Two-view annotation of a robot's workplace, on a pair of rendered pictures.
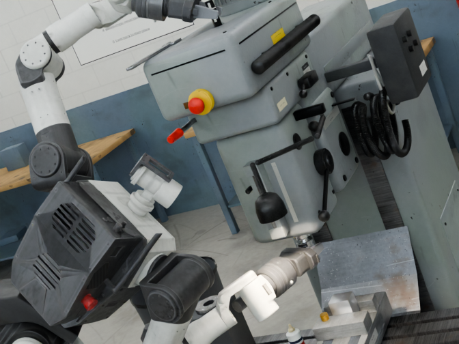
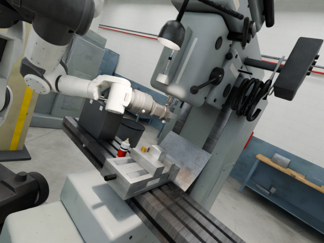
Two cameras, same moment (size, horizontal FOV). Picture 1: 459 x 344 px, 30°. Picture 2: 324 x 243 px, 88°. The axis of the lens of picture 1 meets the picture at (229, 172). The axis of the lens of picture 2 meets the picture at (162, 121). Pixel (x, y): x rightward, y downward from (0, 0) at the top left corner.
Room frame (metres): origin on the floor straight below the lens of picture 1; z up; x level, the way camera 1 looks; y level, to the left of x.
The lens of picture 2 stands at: (1.46, -0.17, 1.31)
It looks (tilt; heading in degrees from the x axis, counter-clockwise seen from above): 10 degrees down; 4
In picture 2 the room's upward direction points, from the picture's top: 24 degrees clockwise
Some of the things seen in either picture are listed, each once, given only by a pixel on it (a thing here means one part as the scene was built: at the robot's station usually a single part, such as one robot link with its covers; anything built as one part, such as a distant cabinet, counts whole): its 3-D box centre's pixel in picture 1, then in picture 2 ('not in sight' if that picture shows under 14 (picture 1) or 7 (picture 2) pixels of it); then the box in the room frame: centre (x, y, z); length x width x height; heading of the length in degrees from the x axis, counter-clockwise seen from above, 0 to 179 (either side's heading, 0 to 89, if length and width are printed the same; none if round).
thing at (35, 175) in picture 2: not in sight; (32, 189); (2.26, 0.43, 0.50); 0.20 x 0.05 x 0.20; 83
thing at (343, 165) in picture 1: (300, 146); (206, 76); (2.36, -0.21, 1.47); 0.24 x 0.19 x 0.26; 60
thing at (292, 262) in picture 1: (288, 268); (150, 107); (2.13, -0.05, 1.23); 0.13 x 0.12 x 0.10; 40
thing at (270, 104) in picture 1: (254, 95); (216, 17); (2.23, -0.14, 1.68); 0.34 x 0.24 x 0.10; 150
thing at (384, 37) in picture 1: (401, 54); (296, 72); (2.29, -0.56, 1.62); 0.20 x 0.09 x 0.21; 150
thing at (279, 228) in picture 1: (266, 198); (174, 56); (2.10, -0.06, 1.45); 0.04 x 0.04 x 0.21; 60
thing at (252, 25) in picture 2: (304, 84); (247, 27); (2.18, -0.27, 1.66); 0.12 x 0.04 x 0.04; 150
